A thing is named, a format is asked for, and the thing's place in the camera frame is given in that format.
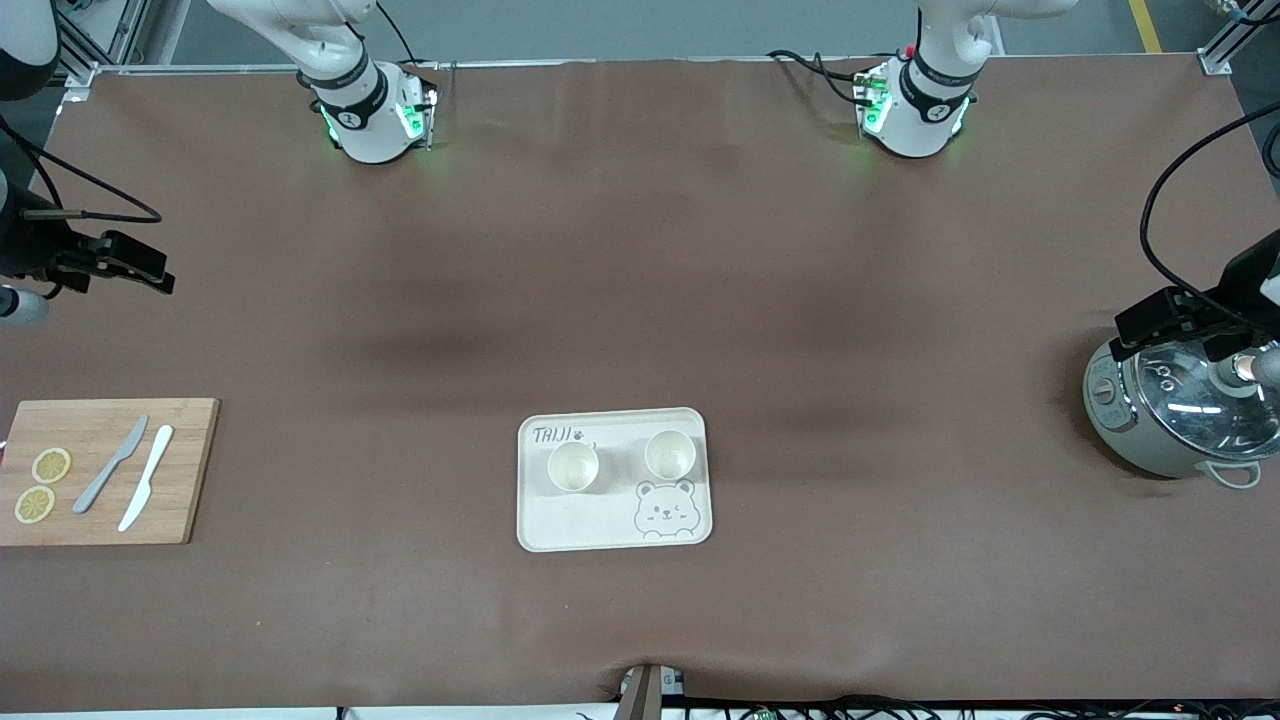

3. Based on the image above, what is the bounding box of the white IKEA cup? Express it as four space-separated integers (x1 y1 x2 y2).
548 441 601 494
644 429 698 482

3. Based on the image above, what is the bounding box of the glass pot lid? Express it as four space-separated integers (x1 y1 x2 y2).
1125 338 1280 463

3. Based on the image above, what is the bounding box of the grey electric cooking pot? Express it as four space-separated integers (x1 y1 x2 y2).
1083 335 1280 490

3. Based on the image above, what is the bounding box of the grey plastic knife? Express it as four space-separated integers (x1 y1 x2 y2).
72 415 150 515

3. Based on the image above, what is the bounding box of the wooden cutting board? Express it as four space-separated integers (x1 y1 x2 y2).
0 398 221 547

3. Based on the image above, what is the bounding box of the white plastic knife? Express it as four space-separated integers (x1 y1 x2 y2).
118 425 175 533

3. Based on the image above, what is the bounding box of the brown table mat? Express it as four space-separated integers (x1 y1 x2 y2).
0 55 1280 713

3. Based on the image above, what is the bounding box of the cream bear print tray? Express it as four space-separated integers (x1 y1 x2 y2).
516 406 714 553

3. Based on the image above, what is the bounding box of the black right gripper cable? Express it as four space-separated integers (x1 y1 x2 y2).
0 115 164 225

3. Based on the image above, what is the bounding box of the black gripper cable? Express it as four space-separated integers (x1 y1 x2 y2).
1141 103 1280 336
0 115 164 225

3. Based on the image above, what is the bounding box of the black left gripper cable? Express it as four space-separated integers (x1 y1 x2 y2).
1141 103 1280 336

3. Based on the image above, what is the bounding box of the aluminium frame post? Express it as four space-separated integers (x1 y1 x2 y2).
55 0 153 91
1198 0 1280 77

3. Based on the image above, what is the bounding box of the black arm base cable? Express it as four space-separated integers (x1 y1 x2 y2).
375 0 443 73
766 48 873 107

